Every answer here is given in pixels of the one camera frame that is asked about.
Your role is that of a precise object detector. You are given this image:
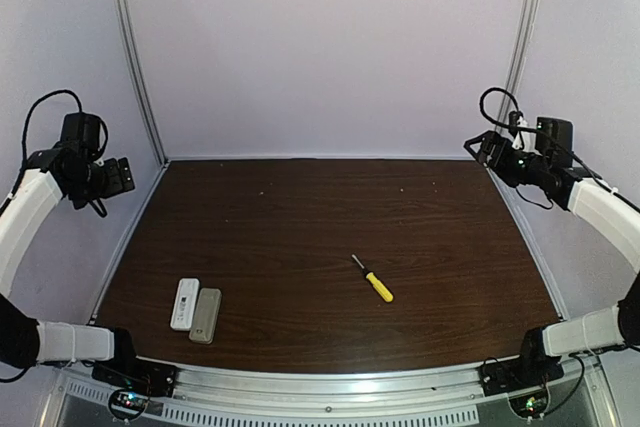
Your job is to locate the aluminium frame post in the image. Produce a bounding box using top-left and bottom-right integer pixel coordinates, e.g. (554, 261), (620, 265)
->
(114, 0), (168, 167)
(505, 0), (540, 95)

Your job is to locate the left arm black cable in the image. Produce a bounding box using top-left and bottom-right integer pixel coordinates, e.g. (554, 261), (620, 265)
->
(9, 90), (109, 218)

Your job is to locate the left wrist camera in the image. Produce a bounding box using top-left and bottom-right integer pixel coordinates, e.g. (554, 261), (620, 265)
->
(102, 157), (137, 194)

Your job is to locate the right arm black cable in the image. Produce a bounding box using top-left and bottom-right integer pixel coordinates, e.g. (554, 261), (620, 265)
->
(478, 87), (606, 208)

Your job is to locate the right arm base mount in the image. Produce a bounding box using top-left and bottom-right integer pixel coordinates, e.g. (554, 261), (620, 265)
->
(477, 357), (564, 396)

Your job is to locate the white remote control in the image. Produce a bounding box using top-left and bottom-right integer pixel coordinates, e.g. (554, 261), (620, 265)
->
(170, 278), (200, 331)

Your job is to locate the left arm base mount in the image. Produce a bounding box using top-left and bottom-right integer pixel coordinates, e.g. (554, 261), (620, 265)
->
(92, 358), (178, 397)

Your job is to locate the left aluminium frame post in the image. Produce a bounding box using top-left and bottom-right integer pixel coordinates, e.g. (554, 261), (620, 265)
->
(114, 0), (168, 167)

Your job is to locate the right aluminium frame post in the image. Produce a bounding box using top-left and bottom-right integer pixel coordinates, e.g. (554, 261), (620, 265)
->
(505, 0), (540, 95)

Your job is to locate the aluminium front rail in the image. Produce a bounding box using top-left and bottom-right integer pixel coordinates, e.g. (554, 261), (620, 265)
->
(49, 364), (611, 427)

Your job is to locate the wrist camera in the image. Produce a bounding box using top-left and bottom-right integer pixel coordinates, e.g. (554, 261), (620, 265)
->
(508, 110), (528, 137)
(102, 157), (137, 194)

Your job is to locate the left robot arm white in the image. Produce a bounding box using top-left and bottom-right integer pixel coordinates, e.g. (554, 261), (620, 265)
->
(1, 112), (135, 370)

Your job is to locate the grey remote control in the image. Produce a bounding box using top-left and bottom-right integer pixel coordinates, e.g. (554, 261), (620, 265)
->
(189, 288), (222, 345)

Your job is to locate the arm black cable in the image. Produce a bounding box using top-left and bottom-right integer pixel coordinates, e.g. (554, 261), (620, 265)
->
(9, 90), (109, 218)
(478, 87), (606, 208)

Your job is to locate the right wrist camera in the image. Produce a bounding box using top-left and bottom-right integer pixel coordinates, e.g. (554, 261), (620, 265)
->
(508, 110), (528, 137)

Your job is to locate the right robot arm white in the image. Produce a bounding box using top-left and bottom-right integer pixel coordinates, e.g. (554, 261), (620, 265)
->
(463, 117), (639, 386)

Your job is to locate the yellow handled screwdriver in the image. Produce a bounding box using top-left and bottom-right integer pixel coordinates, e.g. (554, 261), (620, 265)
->
(351, 254), (394, 303)

